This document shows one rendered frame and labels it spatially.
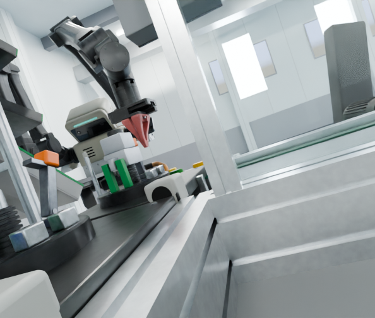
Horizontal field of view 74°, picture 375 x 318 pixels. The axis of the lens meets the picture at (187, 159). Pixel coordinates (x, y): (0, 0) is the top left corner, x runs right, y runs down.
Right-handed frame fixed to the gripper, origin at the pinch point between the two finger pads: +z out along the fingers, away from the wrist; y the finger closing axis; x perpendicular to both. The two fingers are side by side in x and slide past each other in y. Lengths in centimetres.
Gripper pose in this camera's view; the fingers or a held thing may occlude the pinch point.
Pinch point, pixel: (145, 144)
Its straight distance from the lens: 59.5
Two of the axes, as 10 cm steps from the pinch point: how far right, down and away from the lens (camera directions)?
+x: 2.1, -1.4, 9.7
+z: 3.3, 9.4, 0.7
